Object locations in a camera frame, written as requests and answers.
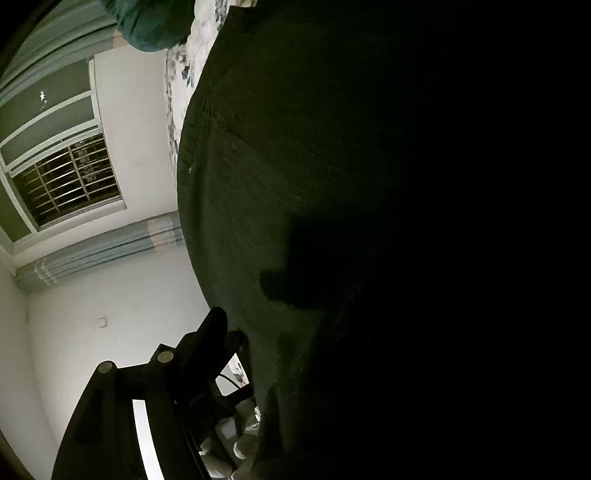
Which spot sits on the black striped sweater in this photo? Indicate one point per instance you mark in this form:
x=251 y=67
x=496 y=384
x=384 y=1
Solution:
x=277 y=161

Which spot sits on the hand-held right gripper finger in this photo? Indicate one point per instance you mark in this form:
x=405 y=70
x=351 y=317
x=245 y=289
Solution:
x=203 y=350

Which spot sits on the floral quilted bed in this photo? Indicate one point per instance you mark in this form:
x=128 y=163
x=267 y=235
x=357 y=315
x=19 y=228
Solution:
x=203 y=32

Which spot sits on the barred window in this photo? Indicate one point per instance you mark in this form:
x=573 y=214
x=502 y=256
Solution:
x=60 y=180

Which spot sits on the dark green plush blanket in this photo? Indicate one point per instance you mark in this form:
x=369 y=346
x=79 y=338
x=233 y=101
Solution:
x=147 y=23

